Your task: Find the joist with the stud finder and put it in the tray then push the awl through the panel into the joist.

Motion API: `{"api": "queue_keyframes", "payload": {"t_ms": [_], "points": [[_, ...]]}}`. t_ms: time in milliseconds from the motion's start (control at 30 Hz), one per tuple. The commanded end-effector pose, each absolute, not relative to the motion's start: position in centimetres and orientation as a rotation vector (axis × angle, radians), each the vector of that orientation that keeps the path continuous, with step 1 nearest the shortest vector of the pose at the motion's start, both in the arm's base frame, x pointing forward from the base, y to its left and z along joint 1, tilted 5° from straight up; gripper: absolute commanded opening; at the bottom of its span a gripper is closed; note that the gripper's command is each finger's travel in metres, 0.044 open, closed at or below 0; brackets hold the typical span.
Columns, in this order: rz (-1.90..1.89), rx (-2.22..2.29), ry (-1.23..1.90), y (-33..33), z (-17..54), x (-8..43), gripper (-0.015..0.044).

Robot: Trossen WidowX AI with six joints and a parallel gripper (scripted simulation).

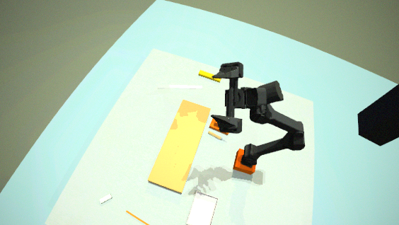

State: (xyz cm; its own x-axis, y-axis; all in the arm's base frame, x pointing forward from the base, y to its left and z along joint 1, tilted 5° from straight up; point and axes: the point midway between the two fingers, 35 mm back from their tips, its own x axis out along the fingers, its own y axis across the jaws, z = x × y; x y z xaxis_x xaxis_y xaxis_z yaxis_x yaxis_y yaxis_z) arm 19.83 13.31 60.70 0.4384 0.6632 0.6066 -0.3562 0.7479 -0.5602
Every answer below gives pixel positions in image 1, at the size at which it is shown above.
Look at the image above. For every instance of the yellow rectangular bar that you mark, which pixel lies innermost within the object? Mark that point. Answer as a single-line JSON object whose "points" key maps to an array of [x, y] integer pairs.
{"points": [[207, 75]]}

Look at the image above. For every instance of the orange rectangular panel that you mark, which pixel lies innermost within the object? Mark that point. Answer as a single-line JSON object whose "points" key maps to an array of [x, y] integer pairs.
{"points": [[175, 158]]}

